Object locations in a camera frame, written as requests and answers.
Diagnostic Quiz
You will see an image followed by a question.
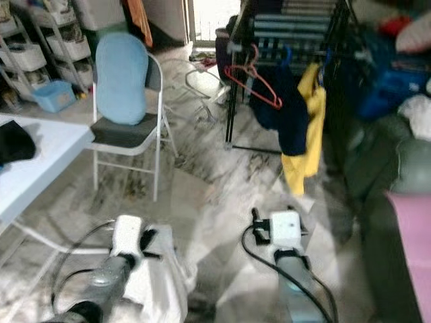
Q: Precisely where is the brown wooden board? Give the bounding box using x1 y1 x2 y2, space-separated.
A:
125 0 153 48

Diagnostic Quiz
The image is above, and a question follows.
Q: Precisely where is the pink cloth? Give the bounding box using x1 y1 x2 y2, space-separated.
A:
385 190 431 323

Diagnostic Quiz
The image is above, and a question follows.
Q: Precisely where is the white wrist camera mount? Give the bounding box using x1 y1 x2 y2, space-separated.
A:
110 215 145 261
269 210 305 254

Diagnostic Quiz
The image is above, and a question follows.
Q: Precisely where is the black garment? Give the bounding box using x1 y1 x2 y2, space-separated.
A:
0 119 39 167

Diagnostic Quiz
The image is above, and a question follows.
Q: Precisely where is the black drying rack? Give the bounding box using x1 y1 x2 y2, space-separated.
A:
224 0 374 154

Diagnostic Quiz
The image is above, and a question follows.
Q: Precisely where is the white garment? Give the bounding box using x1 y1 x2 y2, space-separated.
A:
121 224 194 323

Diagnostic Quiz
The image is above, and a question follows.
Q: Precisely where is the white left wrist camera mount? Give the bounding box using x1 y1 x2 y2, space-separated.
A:
110 215 145 261

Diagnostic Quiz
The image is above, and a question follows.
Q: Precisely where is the navy garment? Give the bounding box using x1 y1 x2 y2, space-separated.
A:
248 63 312 157

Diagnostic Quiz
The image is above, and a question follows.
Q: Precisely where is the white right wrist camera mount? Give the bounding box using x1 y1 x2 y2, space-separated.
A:
269 210 305 254

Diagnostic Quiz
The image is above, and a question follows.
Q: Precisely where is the white storage shelf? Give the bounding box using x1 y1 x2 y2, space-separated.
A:
0 0 96 92

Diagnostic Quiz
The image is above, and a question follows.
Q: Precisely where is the light blue cushion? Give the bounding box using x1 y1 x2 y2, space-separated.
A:
94 32 152 127

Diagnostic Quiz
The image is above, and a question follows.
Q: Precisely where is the blue plastic basket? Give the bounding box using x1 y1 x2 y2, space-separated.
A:
32 80 78 114

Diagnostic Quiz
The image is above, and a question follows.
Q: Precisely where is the red cloth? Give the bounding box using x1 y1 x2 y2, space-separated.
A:
376 13 413 39

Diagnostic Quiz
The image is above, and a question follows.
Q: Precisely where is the yellow garment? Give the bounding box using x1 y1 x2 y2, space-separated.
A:
281 63 329 198

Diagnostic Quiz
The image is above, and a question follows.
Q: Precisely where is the white cloth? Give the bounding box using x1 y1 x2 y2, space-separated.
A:
397 94 431 143

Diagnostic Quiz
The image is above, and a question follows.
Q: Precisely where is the blue cloth pile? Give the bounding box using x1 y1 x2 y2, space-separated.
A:
356 46 431 123

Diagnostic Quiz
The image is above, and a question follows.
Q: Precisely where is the pink plastic clothes hanger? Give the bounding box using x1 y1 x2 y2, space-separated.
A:
223 43 285 110

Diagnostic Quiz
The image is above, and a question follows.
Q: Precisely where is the blue clothes hanger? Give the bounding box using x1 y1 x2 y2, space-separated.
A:
281 44 294 68

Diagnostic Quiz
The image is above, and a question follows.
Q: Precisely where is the white grey folding chair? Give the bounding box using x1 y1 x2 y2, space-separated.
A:
90 52 180 204

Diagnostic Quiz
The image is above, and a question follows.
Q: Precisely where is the pale pink pillow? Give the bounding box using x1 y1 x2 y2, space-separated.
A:
393 13 431 56

